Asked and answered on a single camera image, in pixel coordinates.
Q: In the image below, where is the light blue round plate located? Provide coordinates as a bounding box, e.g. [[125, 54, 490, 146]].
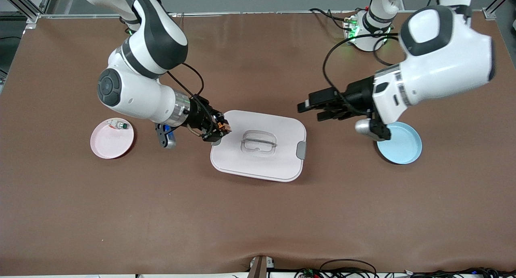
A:
[[377, 122, 422, 165]]

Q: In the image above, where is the tangled cable bundle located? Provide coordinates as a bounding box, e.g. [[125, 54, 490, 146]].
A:
[[294, 267, 516, 278]]

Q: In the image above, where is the aluminium frame profile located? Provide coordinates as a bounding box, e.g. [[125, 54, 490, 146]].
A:
[[0, 0, 55, 23], [483, 0, 516, 21]]

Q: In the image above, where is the pink round plate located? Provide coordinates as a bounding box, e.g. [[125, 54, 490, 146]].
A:
[[90, 118, 135, 160]]

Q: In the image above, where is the black left base cable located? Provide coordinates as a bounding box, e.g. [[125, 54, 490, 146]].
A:
[[309, 7, 355, 31]]

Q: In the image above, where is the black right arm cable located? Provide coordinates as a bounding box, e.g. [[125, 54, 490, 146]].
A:
[[165, 62, 220, 141]]

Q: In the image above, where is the metal table edge bracket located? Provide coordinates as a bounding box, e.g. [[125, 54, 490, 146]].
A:
[[248, 255, 275, 278]]

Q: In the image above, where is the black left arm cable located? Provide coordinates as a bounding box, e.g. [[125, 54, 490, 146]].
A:
[[322, 32, 404, 117]]

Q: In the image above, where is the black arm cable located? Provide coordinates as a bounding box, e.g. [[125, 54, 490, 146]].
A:
[[322, 32, 404, 117], [165, 62, 220, 141]]

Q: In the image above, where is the black looped cable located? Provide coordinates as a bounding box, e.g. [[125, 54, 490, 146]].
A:
[[320, 259, 377, 278]]

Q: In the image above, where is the white lidded storage box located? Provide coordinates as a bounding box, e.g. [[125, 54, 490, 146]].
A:
[[210, 110, 307, 183]]

